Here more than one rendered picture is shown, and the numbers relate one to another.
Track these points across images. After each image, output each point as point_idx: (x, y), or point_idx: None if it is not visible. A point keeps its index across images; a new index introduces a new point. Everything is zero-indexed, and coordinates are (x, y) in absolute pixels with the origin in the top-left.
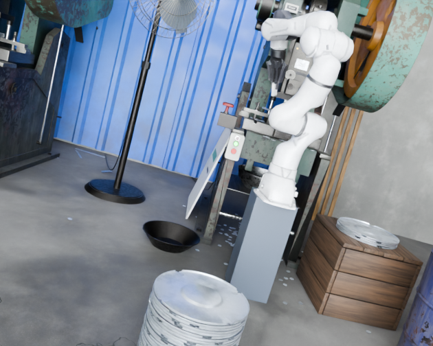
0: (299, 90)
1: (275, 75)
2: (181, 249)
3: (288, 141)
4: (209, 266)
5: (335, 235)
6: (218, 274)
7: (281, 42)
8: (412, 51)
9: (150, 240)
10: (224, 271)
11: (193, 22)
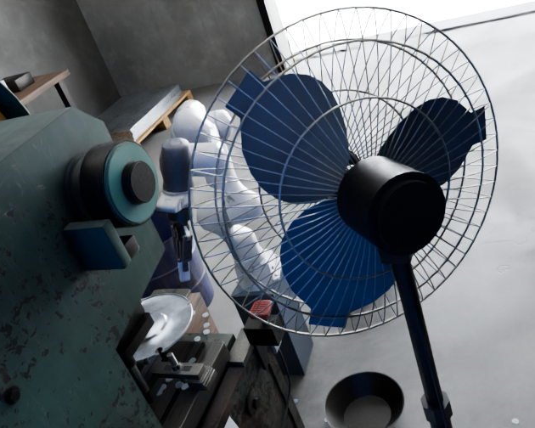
0: (234, 174)
1: None
2: (352, 386)
3: (241, 229)
4: (319, 385)
5: (193, 310)
6: (312, 374)
7: None
8: None
9: (391, 394)
10: (302, 383)
11: (290, 290)
